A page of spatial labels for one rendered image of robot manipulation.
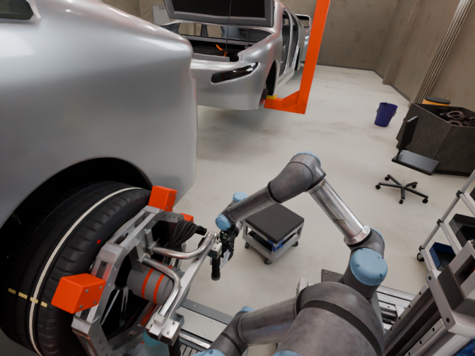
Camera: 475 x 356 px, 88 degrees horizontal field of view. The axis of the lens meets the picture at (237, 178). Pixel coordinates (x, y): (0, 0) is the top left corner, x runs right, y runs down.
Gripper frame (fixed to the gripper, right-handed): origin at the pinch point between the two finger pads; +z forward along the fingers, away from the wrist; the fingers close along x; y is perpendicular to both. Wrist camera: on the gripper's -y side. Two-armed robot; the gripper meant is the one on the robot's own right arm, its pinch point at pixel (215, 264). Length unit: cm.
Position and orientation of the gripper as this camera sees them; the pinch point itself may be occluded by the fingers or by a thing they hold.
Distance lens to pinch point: 113.0
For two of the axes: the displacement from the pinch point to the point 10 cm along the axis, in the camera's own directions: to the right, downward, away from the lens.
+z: -3.3, 4.9, -8.1
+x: 9.4, 2.3, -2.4
